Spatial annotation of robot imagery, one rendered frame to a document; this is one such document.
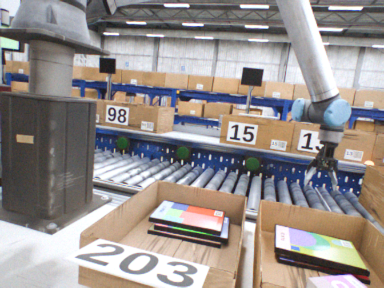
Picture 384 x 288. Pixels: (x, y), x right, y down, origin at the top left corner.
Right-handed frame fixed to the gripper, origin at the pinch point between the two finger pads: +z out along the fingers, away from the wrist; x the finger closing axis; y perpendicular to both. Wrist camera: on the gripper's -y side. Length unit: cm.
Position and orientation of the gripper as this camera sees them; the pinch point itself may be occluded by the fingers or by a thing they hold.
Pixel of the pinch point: (319, 186)
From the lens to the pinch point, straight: 126.5
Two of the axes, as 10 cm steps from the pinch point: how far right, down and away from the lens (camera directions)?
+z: -1.1, 9.8, 1.7
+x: 9.6, 1.5, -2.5
